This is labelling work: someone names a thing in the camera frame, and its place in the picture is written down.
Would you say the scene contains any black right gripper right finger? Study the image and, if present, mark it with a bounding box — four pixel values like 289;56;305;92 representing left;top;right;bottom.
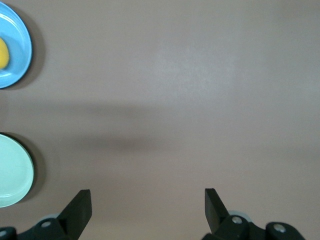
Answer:
201;187;307;240

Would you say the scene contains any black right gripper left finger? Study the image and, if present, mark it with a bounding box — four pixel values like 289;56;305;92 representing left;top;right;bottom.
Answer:
0;189;93;240

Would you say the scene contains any green plate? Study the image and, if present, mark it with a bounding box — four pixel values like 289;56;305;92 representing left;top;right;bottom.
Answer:
0;133;35;209

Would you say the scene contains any blue plate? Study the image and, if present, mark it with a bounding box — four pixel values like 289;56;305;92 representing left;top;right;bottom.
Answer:
0;1;34;90

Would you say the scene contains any yellow lemon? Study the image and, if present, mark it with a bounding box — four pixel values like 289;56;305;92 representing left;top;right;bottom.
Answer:
0;37;11;71

